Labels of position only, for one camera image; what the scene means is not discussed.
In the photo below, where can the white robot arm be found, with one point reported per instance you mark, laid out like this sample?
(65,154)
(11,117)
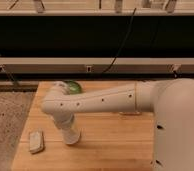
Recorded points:
(171,102)

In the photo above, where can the green bowl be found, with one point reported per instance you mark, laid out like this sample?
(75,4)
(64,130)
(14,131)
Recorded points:
(73,87)

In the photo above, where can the white sponge block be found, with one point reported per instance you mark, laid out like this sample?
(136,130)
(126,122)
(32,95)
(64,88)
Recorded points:
(36,142)

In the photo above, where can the white wall outlet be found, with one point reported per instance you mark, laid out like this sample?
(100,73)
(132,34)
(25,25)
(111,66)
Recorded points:
(89,69)

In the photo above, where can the right wall outlet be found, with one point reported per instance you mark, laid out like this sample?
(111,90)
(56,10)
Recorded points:
(175,67)

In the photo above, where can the left wall outlet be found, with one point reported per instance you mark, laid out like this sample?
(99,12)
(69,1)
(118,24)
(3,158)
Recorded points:
(2,70)

